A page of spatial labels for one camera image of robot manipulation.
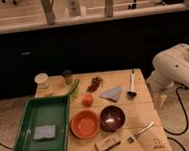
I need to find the small orange fruit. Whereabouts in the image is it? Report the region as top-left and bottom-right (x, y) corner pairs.
(82, 94), (94, 107)

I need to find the black cable on floor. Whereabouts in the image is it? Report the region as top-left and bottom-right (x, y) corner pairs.
(159, 84), (189, 137)

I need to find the bunch of dark grapes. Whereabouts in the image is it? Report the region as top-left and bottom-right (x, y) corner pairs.
(87, 77), (103, 93)

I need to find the orange red bowl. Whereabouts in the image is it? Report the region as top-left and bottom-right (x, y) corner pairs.
(70, 110), (99, 139)

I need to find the green cucumber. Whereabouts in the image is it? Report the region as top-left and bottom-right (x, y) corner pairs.
(67, 79), (80, 96)

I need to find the wooden block brush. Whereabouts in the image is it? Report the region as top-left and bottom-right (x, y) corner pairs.
(95, 133), (120, 151)

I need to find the green plastic tray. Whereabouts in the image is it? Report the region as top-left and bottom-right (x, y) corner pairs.
(12, 95), (70, 151)

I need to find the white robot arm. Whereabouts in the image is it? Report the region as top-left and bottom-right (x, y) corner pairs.
(146, 43), (189, 109)

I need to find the dark purple bowl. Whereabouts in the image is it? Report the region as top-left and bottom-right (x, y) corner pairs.
(99, 105), (125, 132)

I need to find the silver fork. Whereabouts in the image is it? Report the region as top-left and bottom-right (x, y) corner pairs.
(127, 122), (154, 144)

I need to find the grey blue towel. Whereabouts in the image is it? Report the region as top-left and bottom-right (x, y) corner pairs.
(100, 86), (122, 102)

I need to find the blue sponge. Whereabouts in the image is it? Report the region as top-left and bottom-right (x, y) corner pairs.
(33, 125), (56, 141)

